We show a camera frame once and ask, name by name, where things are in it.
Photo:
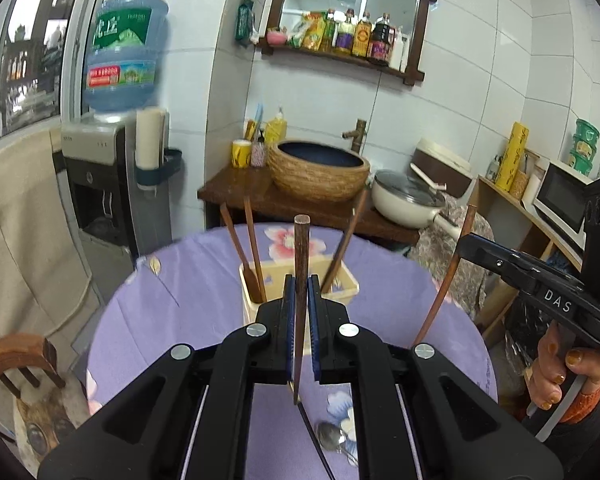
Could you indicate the yellow mug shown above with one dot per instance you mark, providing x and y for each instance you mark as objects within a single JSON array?
[{"x": 241, "y": 154}]

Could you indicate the black gold chopstick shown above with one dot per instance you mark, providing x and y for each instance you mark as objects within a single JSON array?
[{"x": 316, "y": 443}]

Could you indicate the window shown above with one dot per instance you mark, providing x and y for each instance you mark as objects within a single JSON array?
[{"x": 31, "y": 51}]

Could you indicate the brown wooden chopstick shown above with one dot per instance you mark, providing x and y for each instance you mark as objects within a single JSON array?
[
  {"x": 302, "y": 223},
  {"x": 248, "y": 274},
  {"x": 448, "y": 278},
  {"x": 254, "y": 249}
]

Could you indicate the wooden side shelf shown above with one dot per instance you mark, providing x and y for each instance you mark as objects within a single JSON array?
[{"x": 517, "y": 228}]

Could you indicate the metal spoon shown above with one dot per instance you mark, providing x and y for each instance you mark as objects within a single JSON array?
[{"x": 333, "y": 439}]

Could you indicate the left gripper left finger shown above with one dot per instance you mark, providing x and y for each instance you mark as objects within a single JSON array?
[{"x": 188, "y": 414}]

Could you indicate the floral cloth cover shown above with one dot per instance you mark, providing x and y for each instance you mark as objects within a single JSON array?
[{"x": 434, "y": 251}]

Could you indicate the black plastic bag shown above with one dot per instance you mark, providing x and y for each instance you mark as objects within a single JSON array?
[{"x": 524, "y": 326}]

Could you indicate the brass faucet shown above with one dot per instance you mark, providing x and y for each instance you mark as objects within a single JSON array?
[{"x": 356, "y": 136}]

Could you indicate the yellow soap bottle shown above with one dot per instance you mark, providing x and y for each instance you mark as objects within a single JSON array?
[{"x": 275, "y": 129}]

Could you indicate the yellow roll package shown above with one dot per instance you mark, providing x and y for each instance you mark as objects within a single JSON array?
[{"x": 512, "y": 156}]

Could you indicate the woven basket sink basin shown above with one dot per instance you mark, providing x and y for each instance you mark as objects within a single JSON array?
[{"x": 317, "y": 172}]

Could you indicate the cream frying pan with lid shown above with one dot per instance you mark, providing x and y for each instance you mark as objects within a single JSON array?
[{"x": 410, "y": 202}]

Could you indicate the purple floral tablecloth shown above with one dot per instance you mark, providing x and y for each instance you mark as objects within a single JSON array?
[{"x": 190, "y": 292}]

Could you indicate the blue water bottle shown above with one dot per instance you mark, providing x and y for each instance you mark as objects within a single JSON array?
[{"x": 122, "y": 62}]

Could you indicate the right hand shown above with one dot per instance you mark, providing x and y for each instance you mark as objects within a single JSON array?
[{"x": 549, "y": 372}]

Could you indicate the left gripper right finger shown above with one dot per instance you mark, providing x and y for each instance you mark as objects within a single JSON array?
[{"x": 416, "y": 415}]

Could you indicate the brown white rice cooker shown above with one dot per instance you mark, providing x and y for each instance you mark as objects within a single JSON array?
[{"x": 443, "y": 167}]

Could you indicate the green cup stack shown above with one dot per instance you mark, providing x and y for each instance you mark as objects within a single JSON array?
[{"x": 584, "y": 147}]

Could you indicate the cat print cushion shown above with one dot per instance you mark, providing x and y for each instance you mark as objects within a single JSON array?
[{"x": 45, "y": 416}]

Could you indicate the cream plastic utensil holder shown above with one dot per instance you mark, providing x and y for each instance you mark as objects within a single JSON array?
[{"x": 343, "y": 289}]

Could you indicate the white microwave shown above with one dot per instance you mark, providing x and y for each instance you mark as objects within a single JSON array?
[{"x": 560, "y": 202}]

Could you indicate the wooden chair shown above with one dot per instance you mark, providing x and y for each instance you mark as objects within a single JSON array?
[{"x": 23, "y": 352}]

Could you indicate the wooden wall shelf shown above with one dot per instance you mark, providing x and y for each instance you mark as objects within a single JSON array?
[{"x": 383, "y": 35}]

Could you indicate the water dispenser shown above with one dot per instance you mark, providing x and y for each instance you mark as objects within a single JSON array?
[{"x": 117, "y": 221}]

